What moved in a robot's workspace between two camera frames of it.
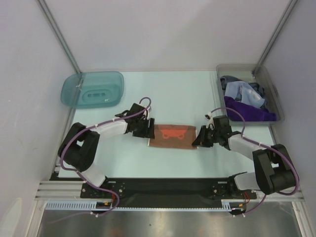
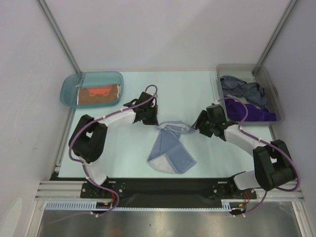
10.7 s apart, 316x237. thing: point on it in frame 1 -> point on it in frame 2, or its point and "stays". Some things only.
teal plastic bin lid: (93, 89) stays
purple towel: (249, 112) stays
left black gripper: (148, 132) -> (154, 121)
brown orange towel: (174, 136) -> (98, 94)
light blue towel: (248, 95) -> (168, 154)
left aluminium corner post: (59, 34) stays
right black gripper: (207, 136) -> (203, 123)
